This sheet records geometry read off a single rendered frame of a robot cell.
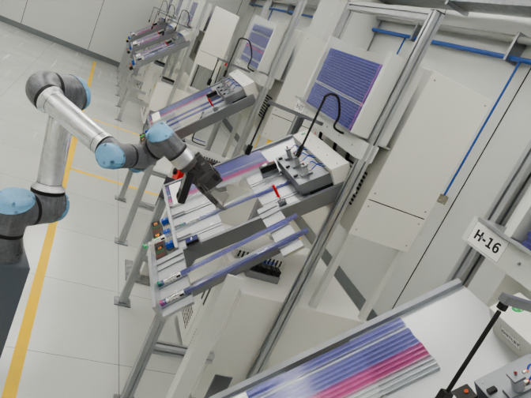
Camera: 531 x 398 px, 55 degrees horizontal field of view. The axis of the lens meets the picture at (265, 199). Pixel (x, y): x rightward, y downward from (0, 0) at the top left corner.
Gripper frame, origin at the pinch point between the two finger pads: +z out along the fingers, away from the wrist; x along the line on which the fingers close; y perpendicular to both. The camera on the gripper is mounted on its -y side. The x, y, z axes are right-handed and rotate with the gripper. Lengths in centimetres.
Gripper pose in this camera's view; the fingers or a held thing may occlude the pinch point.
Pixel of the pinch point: (221, 207)
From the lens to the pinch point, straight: 172.6
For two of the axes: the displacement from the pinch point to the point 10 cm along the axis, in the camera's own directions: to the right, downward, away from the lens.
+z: 5.9, 6.7, 4.5
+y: 7.7, -6.4, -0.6
